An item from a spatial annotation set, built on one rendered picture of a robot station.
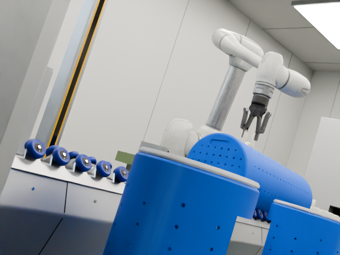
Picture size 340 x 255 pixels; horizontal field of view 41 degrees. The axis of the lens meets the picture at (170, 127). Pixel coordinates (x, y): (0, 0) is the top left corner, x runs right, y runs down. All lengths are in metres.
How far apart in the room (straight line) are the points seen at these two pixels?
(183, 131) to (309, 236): 1.14
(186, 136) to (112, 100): 2.47
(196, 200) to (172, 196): 0.05
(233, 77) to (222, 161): 0.89
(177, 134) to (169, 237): 1.66
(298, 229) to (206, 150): 0.51
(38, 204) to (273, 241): 0.89
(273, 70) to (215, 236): 1.30
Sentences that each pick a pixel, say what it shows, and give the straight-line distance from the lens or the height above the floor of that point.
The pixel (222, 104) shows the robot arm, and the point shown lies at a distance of 2.62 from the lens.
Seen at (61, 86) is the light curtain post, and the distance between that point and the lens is 1.59.
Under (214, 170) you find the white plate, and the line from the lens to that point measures 0.88.
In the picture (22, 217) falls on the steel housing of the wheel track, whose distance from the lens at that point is 1.03.
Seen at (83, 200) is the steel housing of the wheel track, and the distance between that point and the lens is 1.14.
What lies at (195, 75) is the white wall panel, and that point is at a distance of 5.71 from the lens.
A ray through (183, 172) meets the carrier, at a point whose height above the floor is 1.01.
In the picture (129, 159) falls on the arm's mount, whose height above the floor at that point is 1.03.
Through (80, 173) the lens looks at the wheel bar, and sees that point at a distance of 1.13.
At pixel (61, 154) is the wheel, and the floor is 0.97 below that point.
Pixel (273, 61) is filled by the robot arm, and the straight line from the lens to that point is 2.10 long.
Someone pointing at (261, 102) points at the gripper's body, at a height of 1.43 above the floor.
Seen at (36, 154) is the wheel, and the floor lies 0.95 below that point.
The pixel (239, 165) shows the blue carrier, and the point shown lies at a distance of 1.80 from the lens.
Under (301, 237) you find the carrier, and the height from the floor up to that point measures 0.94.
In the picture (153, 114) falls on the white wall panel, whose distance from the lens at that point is 5.28.
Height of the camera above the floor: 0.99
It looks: 6 degrees up
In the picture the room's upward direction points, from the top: 18 degrees clockwise
